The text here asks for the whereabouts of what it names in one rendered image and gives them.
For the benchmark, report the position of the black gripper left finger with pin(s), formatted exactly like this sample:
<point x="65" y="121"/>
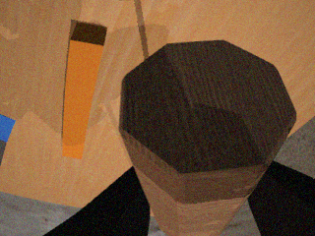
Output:
<point x="121" y="209"/>

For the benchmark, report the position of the blue flat strip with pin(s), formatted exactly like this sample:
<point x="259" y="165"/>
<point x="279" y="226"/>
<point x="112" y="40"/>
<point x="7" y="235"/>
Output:
<point x="6" y="126"/>

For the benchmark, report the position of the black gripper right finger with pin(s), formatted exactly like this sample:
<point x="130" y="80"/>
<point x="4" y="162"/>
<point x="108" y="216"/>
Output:
<point x="283" y="203"/>

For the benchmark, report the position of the orange-brown long flat bar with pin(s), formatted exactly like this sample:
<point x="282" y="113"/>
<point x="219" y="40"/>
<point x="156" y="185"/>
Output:
<point x="86" y="47"/>

